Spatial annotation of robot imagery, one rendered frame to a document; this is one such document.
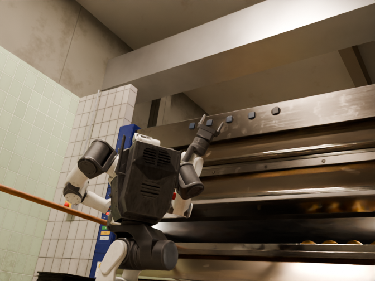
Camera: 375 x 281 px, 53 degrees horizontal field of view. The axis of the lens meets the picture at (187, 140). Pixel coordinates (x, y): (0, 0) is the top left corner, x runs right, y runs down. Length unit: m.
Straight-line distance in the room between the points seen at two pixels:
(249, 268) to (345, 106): 1.10
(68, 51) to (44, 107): 2.44
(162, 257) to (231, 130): 1.37
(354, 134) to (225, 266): 1.07
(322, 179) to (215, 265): 0.82
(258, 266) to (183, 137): 1.10
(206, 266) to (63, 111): 2.10
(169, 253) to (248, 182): 1.06
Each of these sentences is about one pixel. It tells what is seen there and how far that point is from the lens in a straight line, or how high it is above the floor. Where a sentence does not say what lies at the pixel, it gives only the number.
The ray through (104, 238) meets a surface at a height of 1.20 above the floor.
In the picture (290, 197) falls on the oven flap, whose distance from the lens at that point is 2.14.
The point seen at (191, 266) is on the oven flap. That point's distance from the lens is 2.50.
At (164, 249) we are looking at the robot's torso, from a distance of 1.49.
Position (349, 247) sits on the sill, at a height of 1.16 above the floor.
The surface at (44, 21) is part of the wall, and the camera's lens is 5.92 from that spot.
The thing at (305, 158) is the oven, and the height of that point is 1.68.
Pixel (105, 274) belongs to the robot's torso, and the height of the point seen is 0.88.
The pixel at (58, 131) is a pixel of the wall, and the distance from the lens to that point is 3.71.
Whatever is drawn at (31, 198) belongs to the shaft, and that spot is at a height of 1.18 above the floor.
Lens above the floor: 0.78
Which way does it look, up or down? 24 degrees up
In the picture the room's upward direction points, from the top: 7 degrees clockwise
